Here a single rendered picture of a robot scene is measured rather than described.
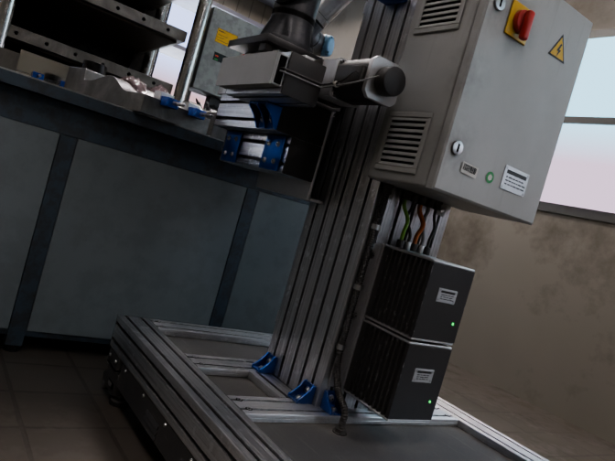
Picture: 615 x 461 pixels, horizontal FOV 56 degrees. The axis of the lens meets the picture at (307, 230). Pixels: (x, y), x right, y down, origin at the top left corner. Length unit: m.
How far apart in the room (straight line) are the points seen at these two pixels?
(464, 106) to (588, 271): 2.18
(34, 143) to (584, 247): 2.59
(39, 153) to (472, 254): 2.60
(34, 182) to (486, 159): 1.27
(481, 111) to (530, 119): 0.15
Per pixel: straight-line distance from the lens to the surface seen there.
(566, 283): 3.31
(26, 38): 2.71
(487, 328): 3.54
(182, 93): 2.77
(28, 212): 1.88
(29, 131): 1.86
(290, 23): 1.56
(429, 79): 1.24
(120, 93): 1.94
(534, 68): 1.33
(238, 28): 3.04
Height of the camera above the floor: 0.66
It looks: 2 degrees down
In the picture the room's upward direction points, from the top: 16 degrees clockwise
